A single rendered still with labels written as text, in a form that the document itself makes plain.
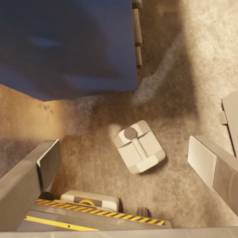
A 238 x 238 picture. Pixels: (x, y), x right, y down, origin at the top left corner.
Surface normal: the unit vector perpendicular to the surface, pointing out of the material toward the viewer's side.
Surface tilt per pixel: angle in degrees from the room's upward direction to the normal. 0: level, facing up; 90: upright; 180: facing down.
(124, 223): 0
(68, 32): 90
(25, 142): 0
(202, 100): 0
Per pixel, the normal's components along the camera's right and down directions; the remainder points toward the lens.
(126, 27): 0.09, 0.98
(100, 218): -0.14, -0.15
